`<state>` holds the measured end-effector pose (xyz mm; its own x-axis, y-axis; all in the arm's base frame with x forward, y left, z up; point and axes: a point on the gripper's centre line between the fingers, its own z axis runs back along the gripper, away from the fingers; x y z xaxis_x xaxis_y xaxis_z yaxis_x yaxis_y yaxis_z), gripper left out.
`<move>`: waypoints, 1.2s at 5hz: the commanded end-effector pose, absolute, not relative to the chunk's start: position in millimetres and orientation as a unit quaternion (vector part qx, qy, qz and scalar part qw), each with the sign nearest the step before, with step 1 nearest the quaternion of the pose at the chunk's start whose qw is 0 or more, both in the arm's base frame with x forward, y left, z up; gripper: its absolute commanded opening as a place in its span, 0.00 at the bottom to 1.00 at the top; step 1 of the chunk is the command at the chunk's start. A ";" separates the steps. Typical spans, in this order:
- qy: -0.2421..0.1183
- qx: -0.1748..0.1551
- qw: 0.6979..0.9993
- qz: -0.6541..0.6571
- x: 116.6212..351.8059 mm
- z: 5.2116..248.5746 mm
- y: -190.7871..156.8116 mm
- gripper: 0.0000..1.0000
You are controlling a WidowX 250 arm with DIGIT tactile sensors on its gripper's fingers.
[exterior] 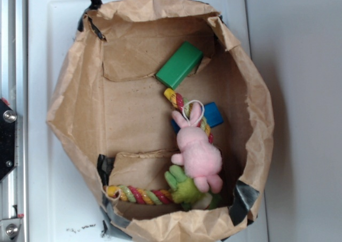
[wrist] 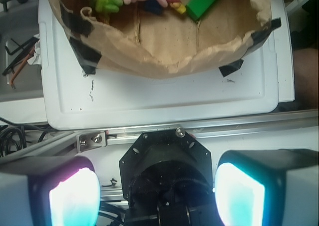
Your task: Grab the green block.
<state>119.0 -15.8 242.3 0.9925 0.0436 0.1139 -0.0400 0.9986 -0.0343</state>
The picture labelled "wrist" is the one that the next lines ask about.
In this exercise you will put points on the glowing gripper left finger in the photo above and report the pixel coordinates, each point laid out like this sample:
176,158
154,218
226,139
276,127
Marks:
48,191

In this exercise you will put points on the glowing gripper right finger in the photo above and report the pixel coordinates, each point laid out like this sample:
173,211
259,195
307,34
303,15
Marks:
268,187

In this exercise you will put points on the green rectangular block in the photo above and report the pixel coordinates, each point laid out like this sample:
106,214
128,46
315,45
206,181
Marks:
195,9

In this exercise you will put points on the blue block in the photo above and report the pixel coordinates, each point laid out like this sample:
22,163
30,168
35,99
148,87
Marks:
152,6

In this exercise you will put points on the white plastic tray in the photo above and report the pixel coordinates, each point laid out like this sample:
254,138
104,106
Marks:
111,99

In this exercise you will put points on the black allen key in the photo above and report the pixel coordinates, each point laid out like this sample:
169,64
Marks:
12,46

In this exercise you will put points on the brown paper bag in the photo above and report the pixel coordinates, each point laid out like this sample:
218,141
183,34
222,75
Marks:
137,42

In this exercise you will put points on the green plush toy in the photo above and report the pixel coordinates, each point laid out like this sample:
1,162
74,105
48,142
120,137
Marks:
107,6

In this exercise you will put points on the aluminium frame rail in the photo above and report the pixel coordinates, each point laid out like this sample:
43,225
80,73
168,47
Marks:
291,129

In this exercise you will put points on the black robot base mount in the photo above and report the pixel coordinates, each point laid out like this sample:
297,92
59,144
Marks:
166,178

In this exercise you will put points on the multicolour rope toy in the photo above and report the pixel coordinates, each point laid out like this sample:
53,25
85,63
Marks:
177,5

